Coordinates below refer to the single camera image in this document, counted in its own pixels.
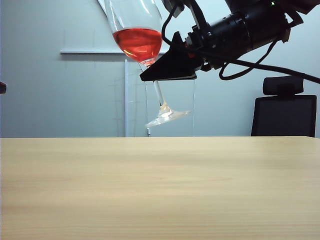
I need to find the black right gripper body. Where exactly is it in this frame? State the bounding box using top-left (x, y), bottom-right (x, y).
top-left (184, 11), bottom-right (251, 73)

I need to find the black triangular right gripper finger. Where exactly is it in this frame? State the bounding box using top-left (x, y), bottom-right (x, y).
top-left (139, 31), bottom-right (201, 82)
top-left (159, 73), bottom-right (199, 82)

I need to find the red liquid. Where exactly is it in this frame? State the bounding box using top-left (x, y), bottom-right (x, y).
top-left (112, 27), bottom-right (163, 64)

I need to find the clear stemmed wine glass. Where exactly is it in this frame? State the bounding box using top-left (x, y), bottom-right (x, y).
top-left (103, 0), bottom-right (193, 129)

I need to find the black office chair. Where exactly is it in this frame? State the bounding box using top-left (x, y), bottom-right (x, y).
top-left (251, 76), bottom-right (318, 138)

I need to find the thin black camera cable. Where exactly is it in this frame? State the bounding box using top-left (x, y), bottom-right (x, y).
top-left (161, 7), bottom-right (180, 47)

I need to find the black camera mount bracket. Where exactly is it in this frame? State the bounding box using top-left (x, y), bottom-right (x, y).
top-left (184, 0), bottom-right (211, 31)

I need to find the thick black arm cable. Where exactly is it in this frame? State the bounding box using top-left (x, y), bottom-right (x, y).
top-left (219, 37), bottom-right (320, 85)

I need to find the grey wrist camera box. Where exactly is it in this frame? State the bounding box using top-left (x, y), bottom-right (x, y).
top-left (162, 0), bottom-right (187, 17)

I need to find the white horizontal wall rail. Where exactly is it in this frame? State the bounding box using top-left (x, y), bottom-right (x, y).
top-left (59, 48), bottom-right (167, 56)

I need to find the white diagonal wall rail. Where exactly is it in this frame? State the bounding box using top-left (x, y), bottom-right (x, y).
top-left (97, 0), bottom-right (111, 16)

